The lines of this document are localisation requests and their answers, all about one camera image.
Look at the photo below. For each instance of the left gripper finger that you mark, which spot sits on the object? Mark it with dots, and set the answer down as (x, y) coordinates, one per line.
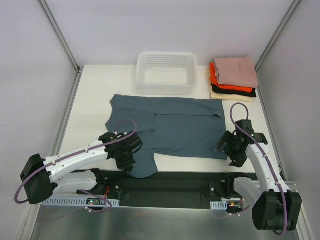
(125, 161)
(135, 144)

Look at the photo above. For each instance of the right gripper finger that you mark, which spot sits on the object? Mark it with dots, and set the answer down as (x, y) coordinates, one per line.
(238, 160)
(223, 142)

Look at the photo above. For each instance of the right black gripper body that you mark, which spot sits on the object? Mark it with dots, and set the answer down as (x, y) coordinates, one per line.
(227, 144)

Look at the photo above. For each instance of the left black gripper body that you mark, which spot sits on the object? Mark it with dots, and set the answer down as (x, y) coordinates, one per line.
(125, 162)

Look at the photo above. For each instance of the blue-grey t shirt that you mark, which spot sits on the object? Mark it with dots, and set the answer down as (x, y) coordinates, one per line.
(171, 126)

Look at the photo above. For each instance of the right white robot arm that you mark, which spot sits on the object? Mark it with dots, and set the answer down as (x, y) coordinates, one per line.
(275, 207)

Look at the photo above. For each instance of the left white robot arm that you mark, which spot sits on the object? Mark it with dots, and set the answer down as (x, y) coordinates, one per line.
(43, 177)

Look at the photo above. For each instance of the cream folded t shirt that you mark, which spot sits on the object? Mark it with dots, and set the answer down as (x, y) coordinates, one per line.
(225, 97)

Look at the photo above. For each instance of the black folded t shirt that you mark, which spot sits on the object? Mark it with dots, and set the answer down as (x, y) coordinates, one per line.
(218, 90)

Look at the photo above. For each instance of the orange folded t shirt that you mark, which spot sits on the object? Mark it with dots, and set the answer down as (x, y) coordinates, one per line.
(214, 80)

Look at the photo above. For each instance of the pink folded t shirt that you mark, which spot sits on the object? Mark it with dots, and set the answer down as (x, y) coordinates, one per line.
(236, 71)

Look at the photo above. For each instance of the white plastic basket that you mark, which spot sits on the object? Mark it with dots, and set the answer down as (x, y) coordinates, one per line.
(166, 73)

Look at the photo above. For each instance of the right slotted cable duct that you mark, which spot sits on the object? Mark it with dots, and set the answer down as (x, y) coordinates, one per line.
(219, 205)

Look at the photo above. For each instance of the slotted cable duct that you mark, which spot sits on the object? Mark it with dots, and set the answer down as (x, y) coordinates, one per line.
(219, 205)
(71, 201)

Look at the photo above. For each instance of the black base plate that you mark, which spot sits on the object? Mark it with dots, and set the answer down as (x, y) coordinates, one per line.
(179, 190)

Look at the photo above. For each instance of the aluminium front rail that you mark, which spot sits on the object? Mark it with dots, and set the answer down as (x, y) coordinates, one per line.
(290, 186)

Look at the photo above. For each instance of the left slotted cable duct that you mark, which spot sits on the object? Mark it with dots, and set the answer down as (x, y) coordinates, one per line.
(71, 201)

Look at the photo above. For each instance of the right aluminium frame post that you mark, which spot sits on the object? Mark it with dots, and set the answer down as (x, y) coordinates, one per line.
(279, 30)

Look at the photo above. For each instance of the aluminium frame post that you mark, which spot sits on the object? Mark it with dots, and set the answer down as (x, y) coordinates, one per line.
(279, 30)
(59, 34)

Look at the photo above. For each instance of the left aluminium frame post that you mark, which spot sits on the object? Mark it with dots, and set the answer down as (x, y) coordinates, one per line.
(59, 34)

